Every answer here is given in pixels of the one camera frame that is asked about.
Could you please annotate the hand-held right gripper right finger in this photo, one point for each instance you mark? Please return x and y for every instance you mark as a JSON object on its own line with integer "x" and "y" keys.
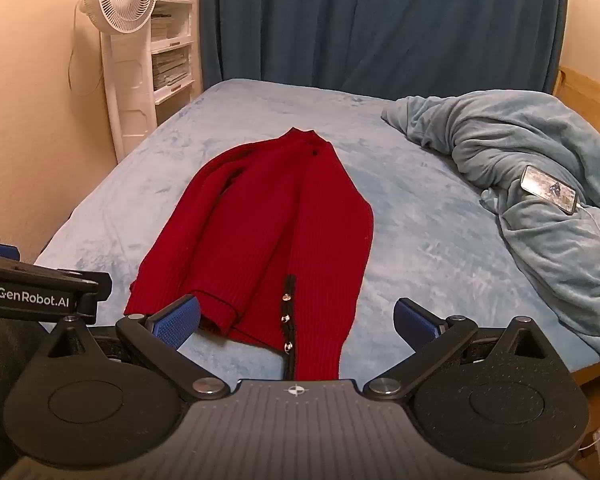
{"x": 414, "y": 321}

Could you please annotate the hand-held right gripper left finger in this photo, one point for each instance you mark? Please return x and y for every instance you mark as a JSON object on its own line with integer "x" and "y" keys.
{"x": 176, "y": 322}

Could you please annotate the red knit cardigan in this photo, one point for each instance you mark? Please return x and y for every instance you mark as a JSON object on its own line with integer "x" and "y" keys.
{"x": 280, "y": 220}

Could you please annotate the bed with light blue sheet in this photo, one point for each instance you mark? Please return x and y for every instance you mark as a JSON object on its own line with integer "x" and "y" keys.
{"x": 410, "y": 270}

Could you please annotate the dark cloth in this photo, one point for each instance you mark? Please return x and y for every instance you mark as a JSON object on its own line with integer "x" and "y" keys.
{"x": 0, "y": 370}

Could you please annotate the smartphone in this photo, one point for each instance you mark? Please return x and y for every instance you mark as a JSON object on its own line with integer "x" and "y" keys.
{"x": 550, "y": 190}

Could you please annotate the blue-grey fleece blanket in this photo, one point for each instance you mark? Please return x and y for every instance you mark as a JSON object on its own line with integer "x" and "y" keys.
{"x": 530, "y": 135}

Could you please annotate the stack of magazines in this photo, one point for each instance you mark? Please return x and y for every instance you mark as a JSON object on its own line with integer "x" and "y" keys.
{"x": 169, "y": 67}
{"x": 164, "y": 25}

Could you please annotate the white shelf unit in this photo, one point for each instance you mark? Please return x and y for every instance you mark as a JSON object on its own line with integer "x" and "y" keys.
{"x": 192, "y": 20}

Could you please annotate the dark blue curtain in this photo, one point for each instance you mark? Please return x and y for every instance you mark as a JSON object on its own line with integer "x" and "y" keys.
{"x": 380, "y": 20}

